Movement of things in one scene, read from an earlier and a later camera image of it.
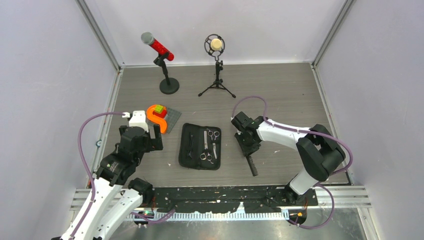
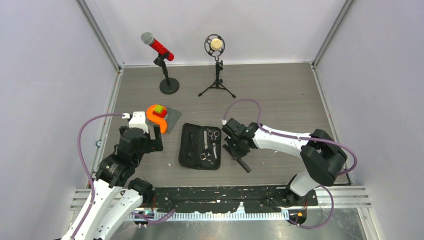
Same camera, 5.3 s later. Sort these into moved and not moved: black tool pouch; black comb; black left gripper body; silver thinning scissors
Moved: black comb
Not moved: black left gripper body; black tool pouch; silver thinning scissors
